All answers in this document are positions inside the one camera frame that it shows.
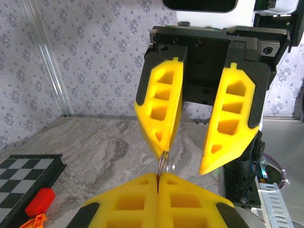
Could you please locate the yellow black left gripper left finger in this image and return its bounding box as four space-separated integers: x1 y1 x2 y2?
68 172 159 228

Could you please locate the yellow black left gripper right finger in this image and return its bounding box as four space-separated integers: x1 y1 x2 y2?
158 172 242 228

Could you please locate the metal keyring with chain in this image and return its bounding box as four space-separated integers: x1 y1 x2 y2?
157 150 177 178

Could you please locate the right circuit board with LEDs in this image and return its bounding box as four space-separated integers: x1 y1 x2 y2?
257 161 273 185

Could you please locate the grey metal panel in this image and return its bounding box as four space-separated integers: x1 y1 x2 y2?
261 118 304 228

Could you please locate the red plastic block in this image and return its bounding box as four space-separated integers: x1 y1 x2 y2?
24 188 57 218

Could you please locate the orange curved plastic piece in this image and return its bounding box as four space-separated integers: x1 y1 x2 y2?
18 213 48 228

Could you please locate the black grey chessboard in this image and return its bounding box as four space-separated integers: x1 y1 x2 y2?
0 153 67 228

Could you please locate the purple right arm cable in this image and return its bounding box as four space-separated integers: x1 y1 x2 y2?
262 153 290 190

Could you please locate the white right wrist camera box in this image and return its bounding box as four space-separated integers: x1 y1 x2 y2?
161 0 256 28

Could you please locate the white perforated metal bracket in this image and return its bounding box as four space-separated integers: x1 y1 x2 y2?
257 182 296 228

